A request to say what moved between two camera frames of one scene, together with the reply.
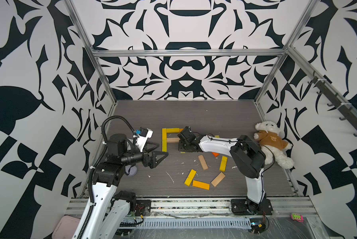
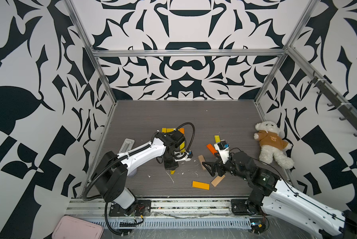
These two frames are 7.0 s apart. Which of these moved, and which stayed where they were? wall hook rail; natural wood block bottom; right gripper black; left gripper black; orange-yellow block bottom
Moved: left gripper black; right gripper black
Stayed: natural wood block bottom; wall hook rail; orange-yellow block bottom
